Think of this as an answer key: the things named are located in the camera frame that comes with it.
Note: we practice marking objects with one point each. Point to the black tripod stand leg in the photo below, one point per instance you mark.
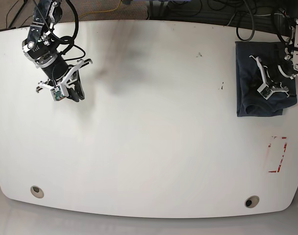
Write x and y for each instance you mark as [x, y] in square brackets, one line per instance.
[17, 14]

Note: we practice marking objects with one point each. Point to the table cable grommet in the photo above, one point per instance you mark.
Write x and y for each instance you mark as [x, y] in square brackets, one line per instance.
[251, 202]
[37, 192]

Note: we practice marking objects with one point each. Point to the right table cable grommet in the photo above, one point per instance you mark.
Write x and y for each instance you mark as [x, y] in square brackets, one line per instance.
[251, 202]

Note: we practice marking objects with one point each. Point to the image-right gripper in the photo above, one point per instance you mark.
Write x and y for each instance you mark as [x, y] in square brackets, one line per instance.
[276, 86]

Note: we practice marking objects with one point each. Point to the left table cable grommet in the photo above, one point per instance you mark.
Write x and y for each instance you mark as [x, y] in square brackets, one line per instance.
[37, 192]

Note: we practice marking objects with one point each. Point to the red tape rectangle marking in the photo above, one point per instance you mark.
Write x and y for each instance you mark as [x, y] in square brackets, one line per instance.
[275, 154]

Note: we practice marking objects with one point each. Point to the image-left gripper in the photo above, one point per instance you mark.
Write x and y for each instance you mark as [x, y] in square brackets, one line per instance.
[69, 80]

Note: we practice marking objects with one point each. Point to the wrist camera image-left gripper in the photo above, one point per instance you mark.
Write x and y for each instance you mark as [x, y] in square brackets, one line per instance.
[58, 93]

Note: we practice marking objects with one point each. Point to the dark blue t-shirt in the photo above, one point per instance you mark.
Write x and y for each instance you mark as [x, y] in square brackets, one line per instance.
[249, 101]

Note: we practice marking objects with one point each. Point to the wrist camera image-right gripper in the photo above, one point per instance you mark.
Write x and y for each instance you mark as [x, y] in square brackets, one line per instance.
[265, 91]

